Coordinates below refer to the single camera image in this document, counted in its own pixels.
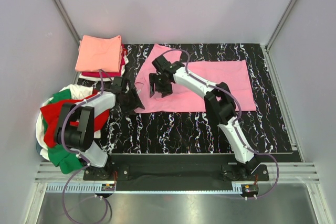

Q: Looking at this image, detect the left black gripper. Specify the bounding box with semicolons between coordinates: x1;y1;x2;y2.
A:
119;88;144;116

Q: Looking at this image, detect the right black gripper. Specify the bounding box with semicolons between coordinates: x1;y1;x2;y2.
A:
149;73;173;98

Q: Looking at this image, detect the pink t shirt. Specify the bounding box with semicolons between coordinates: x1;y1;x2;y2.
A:
135;44;256;113

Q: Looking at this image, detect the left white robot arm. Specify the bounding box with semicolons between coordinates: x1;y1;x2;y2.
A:
54;77;144;180

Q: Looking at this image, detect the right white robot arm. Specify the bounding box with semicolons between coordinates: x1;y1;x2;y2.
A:
149;55;260;180

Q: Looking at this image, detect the folded magenta t shirt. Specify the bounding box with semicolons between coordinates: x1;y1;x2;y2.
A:
81;44;128;78

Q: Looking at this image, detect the folded peach t shirt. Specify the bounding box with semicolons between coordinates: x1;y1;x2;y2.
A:
75;35;122;72

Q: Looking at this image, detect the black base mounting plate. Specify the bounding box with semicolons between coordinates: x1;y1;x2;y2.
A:
83;154;269;182

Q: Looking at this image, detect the red t shirt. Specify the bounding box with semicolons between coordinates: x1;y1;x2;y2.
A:
40;89;110;148

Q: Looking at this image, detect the green t shirt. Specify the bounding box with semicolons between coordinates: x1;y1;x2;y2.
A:
46;89;92;175

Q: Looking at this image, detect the slotted cable duct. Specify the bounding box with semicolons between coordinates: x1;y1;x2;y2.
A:
46;183;242;194

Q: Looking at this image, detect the aluminium rail profile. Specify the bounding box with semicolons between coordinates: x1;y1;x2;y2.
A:
35;162;319;184

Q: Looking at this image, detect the right aluminium frame post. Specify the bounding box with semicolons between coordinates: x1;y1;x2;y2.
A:
265;0;298;51

